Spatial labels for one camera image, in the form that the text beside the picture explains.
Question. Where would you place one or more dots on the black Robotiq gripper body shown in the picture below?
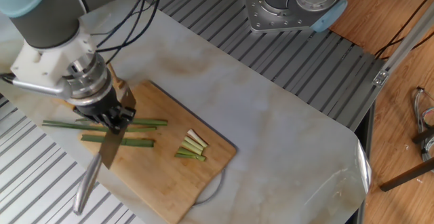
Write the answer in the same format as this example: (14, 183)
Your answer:
(102, 103)

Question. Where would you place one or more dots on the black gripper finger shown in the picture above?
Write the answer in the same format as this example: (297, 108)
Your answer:
(110, 122)
(126, 115)

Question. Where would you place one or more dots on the steel kitchen knife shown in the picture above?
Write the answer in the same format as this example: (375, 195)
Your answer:
(108, 149)

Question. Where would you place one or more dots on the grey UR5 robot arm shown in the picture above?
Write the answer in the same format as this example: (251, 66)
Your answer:
(41, 13)

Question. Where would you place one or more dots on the green garlic stalk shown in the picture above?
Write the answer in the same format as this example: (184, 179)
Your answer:
(152, 122)

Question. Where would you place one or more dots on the long green garlic leaf piece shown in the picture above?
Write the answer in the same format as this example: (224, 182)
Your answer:
(139, 142)

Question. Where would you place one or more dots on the short green garlic piece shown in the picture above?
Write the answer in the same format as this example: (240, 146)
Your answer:
(190, 156)
(192, 150)

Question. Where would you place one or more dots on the bamboo cutting board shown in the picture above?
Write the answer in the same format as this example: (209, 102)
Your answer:
(169, 176)

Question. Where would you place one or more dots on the white marble pattern mat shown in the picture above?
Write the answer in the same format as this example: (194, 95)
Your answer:
(285, 142)

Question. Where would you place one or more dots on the black bar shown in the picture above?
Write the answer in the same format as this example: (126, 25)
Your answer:
(407, 176)

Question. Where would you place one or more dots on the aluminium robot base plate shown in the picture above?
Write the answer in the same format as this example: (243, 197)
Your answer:
(268, 13)

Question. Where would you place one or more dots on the aluminium frame post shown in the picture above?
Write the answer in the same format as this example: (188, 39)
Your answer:
(407, 47)

